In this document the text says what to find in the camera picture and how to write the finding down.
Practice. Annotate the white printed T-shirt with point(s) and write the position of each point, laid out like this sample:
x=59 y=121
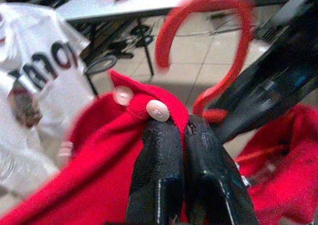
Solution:
x=37 y=48

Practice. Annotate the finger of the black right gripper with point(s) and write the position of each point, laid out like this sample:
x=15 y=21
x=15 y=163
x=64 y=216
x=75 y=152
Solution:
x=273 y=61
x=280 y=98

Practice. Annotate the white folding table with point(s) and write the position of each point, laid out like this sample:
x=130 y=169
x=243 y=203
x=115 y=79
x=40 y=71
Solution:
x=149 y=4

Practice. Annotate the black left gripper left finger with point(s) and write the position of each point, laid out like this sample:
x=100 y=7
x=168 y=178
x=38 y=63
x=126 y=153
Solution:
x=156 y=165

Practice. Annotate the red garment with white stripes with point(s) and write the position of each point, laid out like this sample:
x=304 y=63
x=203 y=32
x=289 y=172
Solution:
x=99 y=148

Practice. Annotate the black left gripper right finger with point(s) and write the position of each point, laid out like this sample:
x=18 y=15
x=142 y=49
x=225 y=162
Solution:
x=211 y=175

